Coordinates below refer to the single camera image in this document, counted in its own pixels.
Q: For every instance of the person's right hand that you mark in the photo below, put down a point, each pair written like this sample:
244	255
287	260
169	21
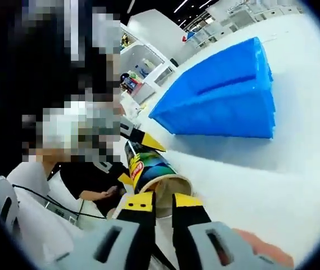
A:
269	256

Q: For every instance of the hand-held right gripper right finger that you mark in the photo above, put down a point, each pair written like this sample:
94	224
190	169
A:
199	244

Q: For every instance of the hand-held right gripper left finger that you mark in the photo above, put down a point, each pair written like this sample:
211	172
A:
131	242

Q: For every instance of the blue plastic box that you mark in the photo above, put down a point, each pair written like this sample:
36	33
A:
218	98

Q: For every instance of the dark printed chip container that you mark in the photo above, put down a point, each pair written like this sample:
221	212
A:
148	168

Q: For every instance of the row of white crates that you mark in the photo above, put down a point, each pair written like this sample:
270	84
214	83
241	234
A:
261	11

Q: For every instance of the white chest device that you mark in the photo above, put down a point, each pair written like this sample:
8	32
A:
2	202

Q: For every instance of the person's white shirt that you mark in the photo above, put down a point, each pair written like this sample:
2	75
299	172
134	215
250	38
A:
36	225

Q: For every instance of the white display cabinet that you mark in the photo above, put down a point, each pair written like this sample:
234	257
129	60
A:
148	92

